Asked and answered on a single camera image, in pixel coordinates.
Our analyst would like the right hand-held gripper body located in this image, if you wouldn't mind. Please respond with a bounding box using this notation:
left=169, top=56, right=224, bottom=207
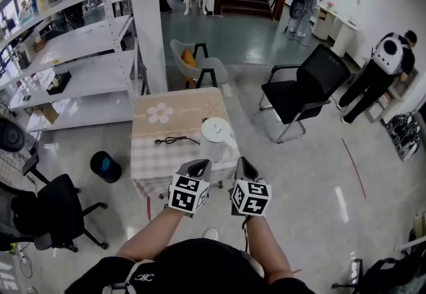
left=228, top=156, right=272, bottom=218

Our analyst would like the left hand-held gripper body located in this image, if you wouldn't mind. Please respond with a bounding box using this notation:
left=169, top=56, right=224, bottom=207
left=163, top=158, right=213, bottom=219

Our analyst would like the white electric kettle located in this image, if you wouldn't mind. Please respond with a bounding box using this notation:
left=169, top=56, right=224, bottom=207
left=198, top=117, right=241, bottom=165

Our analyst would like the person's right forearm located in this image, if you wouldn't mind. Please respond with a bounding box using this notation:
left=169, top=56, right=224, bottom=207
left=245, top=214, right=294, bottom=285

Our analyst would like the person's left forearm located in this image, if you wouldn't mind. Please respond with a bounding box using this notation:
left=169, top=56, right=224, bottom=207
left=115, top=208, right=185, bottom=263

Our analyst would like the person's white shoe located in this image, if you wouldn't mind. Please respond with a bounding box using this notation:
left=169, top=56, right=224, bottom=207
left=202, top=227, right=220, bottom=242

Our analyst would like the checked flower tablecloth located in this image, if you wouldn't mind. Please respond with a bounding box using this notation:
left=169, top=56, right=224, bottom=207
left=130, top=86, right=241, bottom=200

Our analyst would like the person's black shirt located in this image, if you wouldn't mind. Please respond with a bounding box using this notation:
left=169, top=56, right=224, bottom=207
left=63, top=237, right=317, bottom=294

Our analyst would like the black round trash bin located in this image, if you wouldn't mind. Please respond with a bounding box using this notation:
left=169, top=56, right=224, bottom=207
left=89, top=150, right=122, bottom=184

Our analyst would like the black mesh cantilever chair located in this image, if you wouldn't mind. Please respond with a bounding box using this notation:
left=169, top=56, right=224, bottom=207
left=258, top=43, right=351, bottom=144

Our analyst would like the grey armchair with black legs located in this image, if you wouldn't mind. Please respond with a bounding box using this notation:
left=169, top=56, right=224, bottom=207
left=169, top=39, right=229, bottom=90

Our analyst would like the orange cushion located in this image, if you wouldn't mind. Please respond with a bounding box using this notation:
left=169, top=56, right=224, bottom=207
left=180, top=49, right=197, bottom=83

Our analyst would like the black swivel office chair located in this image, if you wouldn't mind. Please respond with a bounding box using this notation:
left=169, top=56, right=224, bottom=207
left=0, top=152, right=109, bottom=253

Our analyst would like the cardboard box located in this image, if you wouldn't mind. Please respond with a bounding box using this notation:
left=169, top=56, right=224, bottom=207
left=33, top=102, right=60, bottom=125

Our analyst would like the pile of black equipment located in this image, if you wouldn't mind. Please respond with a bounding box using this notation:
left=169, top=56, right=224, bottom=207
left=385, top=112, right=422, bottom=163

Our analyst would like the black tray with items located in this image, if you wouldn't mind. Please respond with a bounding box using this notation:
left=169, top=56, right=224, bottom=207
left=46, top=71, right=73, bottom=96

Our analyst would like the white metal shelving rack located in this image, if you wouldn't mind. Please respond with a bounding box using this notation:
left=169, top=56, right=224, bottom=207
left=0, top=0, right=140, bottom=134

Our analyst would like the black round fan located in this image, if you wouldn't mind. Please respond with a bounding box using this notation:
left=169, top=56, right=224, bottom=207
left=0, top=117, right=27, bottom=154

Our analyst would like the white cabinet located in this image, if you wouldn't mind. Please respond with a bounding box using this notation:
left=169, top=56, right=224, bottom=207
left=312, top=3, right=360, bottom=58

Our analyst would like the white backpack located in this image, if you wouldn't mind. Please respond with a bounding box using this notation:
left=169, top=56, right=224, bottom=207
left=372, top=35, right=404, bottom=76

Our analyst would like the black power cable with plug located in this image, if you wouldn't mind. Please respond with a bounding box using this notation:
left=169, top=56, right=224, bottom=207
left=154, top=136, right=200, bottom=146

